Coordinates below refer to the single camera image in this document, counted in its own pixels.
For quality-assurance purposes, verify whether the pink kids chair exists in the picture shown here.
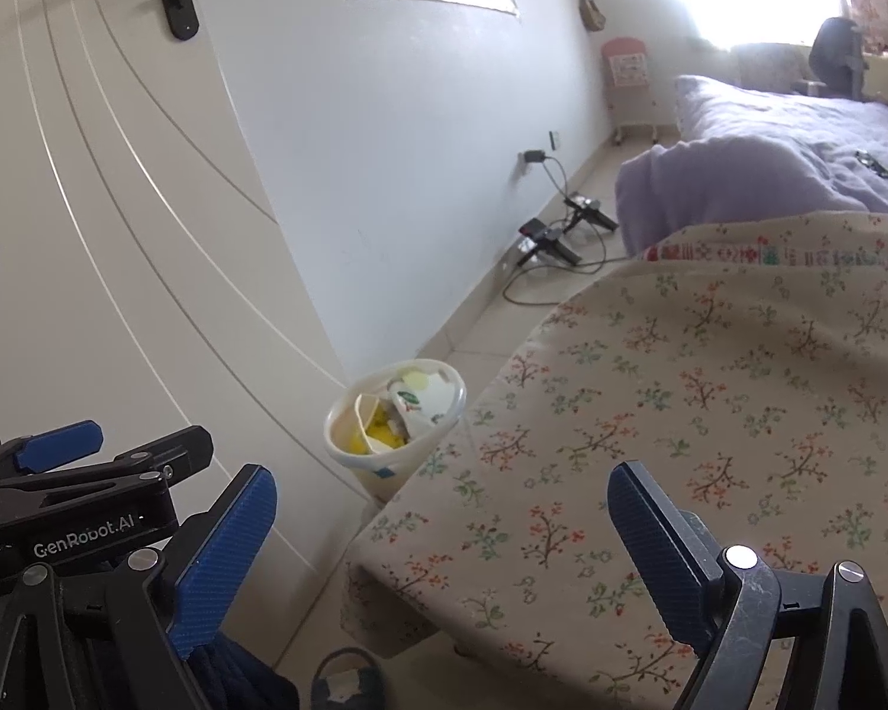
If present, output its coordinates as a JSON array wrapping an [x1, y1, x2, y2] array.
[[601, 37, 659, 146]]

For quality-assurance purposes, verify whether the slipper on floor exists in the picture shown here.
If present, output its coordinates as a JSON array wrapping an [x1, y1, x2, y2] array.
[[309, 646, 388, 710]]

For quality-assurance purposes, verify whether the black item on bed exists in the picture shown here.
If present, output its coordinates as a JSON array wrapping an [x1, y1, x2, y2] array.
[[855, 151, 888, 181]]

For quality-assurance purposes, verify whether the black wall charger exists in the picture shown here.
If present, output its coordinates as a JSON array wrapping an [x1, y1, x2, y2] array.
[[523, 149, 547, 163]]

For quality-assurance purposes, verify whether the floral beige bedspread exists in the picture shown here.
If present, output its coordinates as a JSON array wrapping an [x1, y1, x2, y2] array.
[[341, 213, 888, 708]]

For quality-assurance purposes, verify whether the lavender quilt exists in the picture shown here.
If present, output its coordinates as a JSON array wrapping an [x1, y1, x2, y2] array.
[[616, 75, 888, 255]]

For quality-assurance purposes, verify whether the black device on floor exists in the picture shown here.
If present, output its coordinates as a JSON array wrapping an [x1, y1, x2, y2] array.
[[516, 218, 582, 267]]

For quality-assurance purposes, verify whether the white door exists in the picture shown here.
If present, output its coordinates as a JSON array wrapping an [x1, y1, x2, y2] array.
[[0, 0, 365, 663]]

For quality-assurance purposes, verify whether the black office chair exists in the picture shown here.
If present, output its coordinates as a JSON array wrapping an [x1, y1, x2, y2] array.
[[792, 18, 868, 101]]

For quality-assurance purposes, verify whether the hanging brown wall item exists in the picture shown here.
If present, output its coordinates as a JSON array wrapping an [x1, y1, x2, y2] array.
[[577, 0, 606, 34]]

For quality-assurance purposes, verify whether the white trash bin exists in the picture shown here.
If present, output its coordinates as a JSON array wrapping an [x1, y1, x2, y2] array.
[[324, 359, 468, 505]]

